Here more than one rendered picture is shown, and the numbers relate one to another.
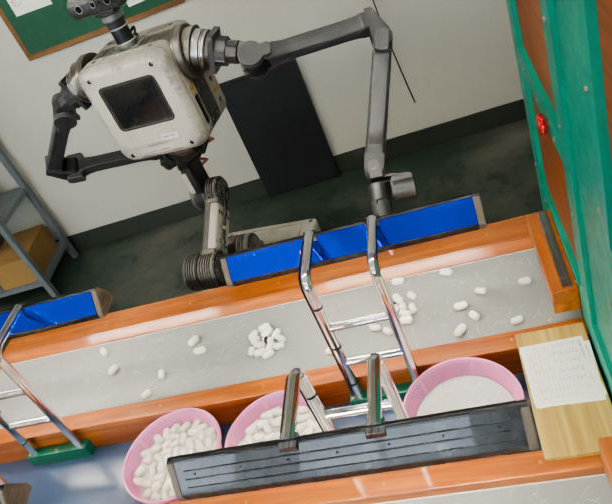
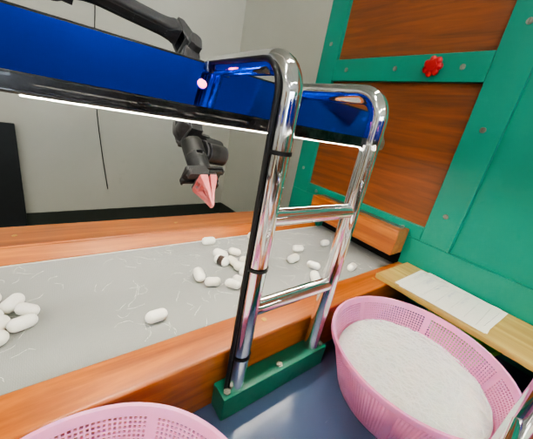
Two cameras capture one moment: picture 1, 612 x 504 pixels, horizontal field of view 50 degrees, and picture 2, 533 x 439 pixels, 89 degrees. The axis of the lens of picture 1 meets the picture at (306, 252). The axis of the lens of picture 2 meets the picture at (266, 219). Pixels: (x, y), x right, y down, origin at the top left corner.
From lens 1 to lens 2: 1.36 m
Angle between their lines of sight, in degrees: 54
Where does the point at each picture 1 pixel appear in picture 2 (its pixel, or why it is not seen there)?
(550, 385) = (461, 309)
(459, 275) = not seen: hidden behind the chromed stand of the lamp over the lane
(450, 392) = (366, 342)
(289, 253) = (176, 74)
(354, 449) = not seen: outside the picture
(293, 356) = (65, 338)
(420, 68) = (117, 168)
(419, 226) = (342, 121)
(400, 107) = (96, 190)
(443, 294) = not seen: hidden behind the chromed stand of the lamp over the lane
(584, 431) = not seen: outside the picture
